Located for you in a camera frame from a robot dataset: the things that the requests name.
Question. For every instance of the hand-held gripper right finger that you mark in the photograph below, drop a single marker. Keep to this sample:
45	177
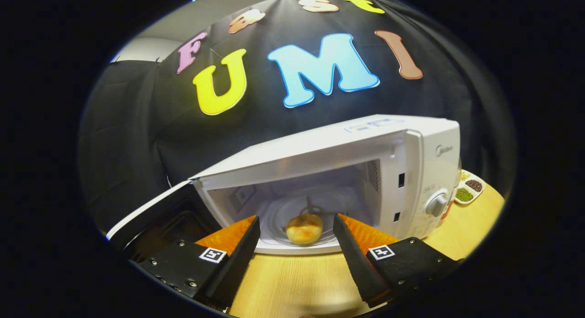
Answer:
358	263

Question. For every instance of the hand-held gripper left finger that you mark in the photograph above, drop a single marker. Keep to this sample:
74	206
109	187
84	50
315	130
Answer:
237	263

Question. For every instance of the round bread bun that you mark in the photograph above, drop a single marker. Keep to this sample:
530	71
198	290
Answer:
304	230

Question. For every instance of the white microwave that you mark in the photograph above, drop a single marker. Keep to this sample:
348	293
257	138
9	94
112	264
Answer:
320	144

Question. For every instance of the divided dish of beans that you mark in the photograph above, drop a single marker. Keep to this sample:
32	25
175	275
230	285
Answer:
468	190

